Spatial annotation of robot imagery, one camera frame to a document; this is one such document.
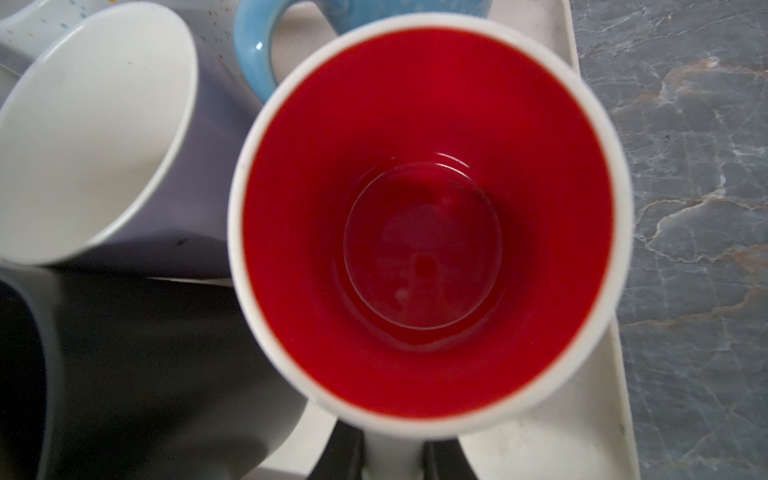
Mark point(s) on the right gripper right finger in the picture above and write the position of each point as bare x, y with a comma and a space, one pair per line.
446, 460

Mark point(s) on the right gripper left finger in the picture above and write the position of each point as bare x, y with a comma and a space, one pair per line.
343, 455

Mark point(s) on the white mug red inside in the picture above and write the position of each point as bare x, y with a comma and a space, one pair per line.
430, 227

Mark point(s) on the black mug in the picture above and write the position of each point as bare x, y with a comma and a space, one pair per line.
116, 377

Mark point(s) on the lavender mug white inside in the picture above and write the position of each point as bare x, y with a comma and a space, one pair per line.
118, 149

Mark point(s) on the light blue mug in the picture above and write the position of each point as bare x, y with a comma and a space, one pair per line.
256, 20

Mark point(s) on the white speckled mug rear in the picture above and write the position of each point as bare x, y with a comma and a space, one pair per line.
29, 27

